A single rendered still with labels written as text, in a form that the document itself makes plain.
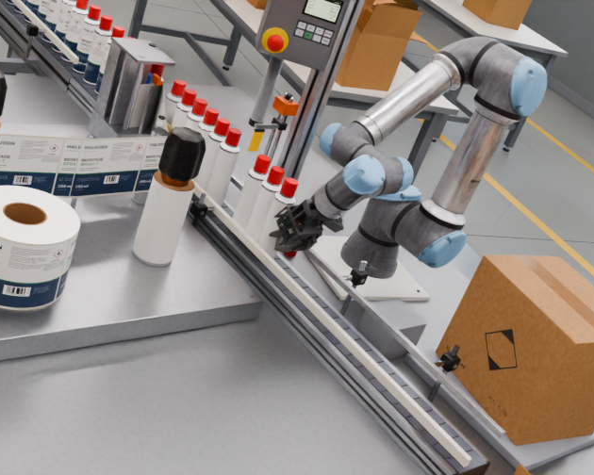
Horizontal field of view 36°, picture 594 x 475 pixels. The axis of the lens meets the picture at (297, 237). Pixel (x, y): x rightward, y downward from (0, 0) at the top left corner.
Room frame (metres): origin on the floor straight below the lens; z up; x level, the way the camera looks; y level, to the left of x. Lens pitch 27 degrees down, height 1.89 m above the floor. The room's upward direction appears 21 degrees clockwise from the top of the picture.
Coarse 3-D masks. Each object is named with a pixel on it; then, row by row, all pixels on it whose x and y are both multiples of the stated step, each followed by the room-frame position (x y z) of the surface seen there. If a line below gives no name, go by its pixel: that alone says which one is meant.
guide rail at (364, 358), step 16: (256, 256) 1.81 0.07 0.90; (272, 272) 1.77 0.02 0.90; (304, 304) 1.69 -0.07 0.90; (320, 320) 1.65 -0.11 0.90; (336, 336) 1.61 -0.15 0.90; (352, 352) 1.57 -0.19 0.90; (368, 368) 1.54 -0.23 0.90; (384, 384) 1.50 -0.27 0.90; (400, 400) 1.47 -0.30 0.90; (416, 416) 1.44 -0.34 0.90; (432, 432) 1.41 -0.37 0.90; (448, 448) 1.38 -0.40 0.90; (464, 464) 1.35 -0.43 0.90
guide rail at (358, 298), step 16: (320, 256) 1.80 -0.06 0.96; (336, 272) 1.75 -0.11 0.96; (352, 288) 1.71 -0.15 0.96; (368, 304) 1.67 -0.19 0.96; (384, 320) 1.63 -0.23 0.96; (400, 336) 1.59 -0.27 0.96; (416, 352) 1.56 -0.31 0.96; (432, 368) 1.53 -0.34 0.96; (448, 384) 1.50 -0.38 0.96; (464, 400) 1.46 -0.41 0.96; (480, 416) 1.43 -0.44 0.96; (496, 432) 1.41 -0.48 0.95
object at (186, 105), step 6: (186, 90) 2.14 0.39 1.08; (192, 90) 2.16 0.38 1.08; (186, 96) 2.14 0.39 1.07; (192, 96) 2.14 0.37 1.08; (180, 102) 2.15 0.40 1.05; (186, 102) 2.14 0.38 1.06; (192, 102) 2.14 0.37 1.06; (180, 108) 2.13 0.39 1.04; (186, 108) 2.13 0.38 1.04; (174, 114) 2.14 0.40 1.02; (180, 114) 2.13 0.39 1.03; (186, 114) 2.13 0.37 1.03; (174, 120) 2.13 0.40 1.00; (180, 120) 2.13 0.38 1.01; (174, 126) 2.13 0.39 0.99; (180, 126) 2.13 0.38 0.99
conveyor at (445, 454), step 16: (80, 80) 2.45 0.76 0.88; (96, 96) 2.38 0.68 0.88; (224, 208) 2.01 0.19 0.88; (224, 224) 1.93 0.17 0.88; (240, 240) 1.88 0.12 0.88; (288, 272) 1.82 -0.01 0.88; (288, 288) 1.75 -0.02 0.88; (304, 288) 1.78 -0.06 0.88; (320, 304) 1.74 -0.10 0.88; (336, 320) 1.70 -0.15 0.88; (352, 336) 1.66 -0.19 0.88; (368, 352) 1.62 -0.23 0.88; (384, 368) 1.59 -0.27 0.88; (400, 384) 1.55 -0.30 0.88; (416, 400) 1.52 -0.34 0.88; (432, 416) 1.49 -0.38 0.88; (448, 432) 1.46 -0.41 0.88; (464, 448) 1.43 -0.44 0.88; (480, 464) 1.40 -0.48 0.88
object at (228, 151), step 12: (228, 132) 2.00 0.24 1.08; (240, 132) 2.01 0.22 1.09; (228, 144) 2.00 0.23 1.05; (216, 156) 2.00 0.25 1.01; (228, 156) 1.99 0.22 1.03; (216, 168) 1.99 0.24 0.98; (228, 168) 1.99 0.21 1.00; (216, 180) 1.99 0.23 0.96; (228, 180) 2.00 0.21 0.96; (216, 192) 1.99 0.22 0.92
